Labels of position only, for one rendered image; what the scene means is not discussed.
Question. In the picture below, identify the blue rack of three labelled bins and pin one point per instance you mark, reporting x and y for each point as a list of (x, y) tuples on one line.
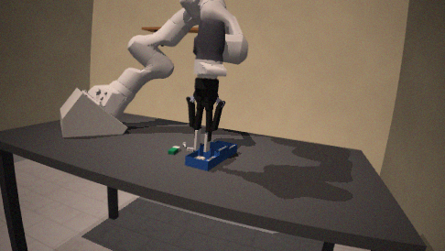
[(219, 151)]

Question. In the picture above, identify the green and white eraser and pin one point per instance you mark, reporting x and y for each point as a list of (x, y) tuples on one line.
[(174, 150)]

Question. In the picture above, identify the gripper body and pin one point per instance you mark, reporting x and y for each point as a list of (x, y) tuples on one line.
[(208, 88)]

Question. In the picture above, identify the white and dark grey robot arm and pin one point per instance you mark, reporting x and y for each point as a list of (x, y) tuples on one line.
[(209, 60)]

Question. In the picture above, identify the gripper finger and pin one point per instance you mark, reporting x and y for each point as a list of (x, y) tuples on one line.
[(212, 125), (195, 122)]

